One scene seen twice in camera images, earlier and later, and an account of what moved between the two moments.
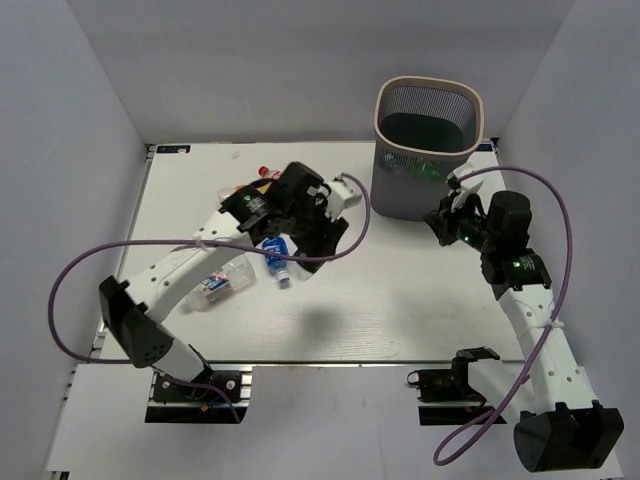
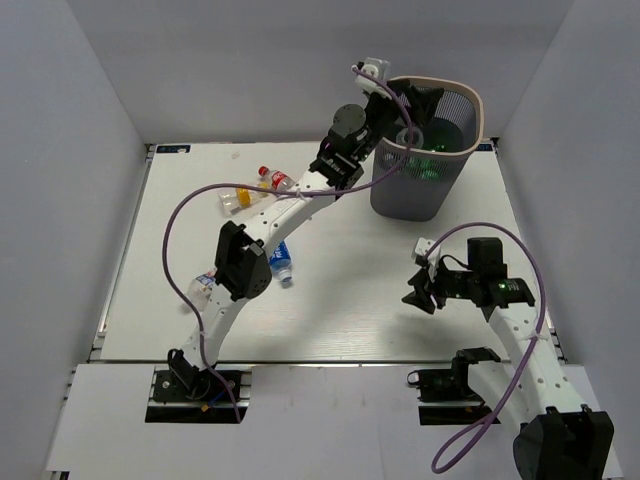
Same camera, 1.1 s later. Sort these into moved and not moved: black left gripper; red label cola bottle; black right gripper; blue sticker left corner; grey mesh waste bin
Moved: black right gripper; black left gripper
Not moved: grey mesh waste bin; blue sticker left corner; red label cola bottle
